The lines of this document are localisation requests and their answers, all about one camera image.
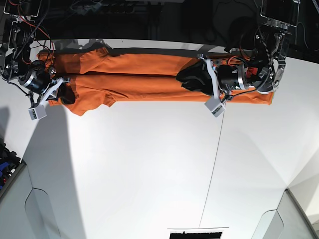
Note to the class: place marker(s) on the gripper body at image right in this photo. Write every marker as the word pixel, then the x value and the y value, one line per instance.
pixel 228 80

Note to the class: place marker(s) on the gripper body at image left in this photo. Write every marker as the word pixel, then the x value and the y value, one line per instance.
pixel 42 84

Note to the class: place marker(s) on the orange t-shirt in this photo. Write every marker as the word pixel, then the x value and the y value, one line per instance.
pixel 98 78

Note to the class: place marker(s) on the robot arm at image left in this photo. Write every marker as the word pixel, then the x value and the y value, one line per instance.
pixel 20 41

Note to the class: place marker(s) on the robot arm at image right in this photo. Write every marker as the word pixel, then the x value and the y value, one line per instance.
pixel 254 60

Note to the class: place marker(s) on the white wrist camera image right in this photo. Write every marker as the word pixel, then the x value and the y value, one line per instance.
pixel 215 106

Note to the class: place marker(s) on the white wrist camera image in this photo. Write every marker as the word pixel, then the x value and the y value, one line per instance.
pixel 37 113
pixel 215 106

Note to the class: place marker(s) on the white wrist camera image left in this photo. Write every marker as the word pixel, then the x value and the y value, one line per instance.
pixel 37 113

